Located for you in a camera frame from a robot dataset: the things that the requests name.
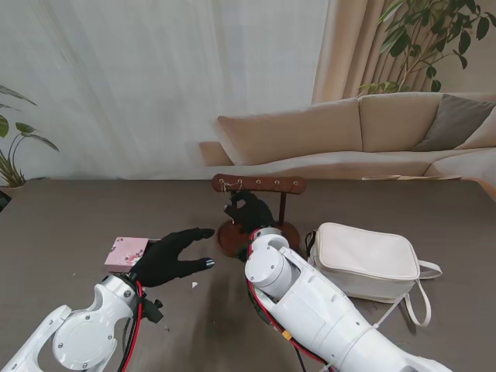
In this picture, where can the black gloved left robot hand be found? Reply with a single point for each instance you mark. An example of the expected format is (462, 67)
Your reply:
(162, 263)

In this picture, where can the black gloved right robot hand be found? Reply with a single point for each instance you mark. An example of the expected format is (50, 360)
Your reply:
(253, 213)

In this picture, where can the pink floral box sleeve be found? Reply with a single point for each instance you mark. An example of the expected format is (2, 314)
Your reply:
(124, 252)

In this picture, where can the white leather handbag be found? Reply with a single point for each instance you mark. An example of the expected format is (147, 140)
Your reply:
(368, 255)

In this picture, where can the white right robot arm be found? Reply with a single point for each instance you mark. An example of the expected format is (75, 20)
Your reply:
(317, 302)

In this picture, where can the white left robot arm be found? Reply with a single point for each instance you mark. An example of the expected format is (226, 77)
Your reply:
(85, 341)

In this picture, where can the brown wooden jewelry stand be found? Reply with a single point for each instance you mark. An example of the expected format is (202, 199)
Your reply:
(286, 185)

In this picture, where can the white sheer curtain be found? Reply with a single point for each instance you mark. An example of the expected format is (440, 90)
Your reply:
(155, 77)

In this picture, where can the beige plant pot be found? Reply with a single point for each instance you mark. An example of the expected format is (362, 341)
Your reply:
(11, 190)

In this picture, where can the dark flat device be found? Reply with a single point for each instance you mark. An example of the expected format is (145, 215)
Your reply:
(3, 201)

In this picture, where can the broad-leaf green houseplant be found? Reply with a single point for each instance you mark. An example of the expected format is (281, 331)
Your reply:
(27, 129)

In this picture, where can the beige drape curtain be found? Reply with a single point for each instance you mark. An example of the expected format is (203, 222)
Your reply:
(348, 46)

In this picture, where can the grey sofa cushion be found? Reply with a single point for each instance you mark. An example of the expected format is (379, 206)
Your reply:
(453, 124)

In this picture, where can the tall dark green leafy plant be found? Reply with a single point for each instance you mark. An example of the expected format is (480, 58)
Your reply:
(403, 38)

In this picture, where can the beige sofa cushion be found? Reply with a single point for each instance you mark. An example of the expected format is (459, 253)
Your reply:
(484, 135)

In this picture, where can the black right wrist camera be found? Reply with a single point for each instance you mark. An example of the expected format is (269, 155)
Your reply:
(242, 252)

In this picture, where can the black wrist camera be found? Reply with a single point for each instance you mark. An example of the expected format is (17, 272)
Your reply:
(154, 310)
(242, 252)

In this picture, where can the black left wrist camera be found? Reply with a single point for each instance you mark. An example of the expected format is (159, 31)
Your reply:
(154, 310)

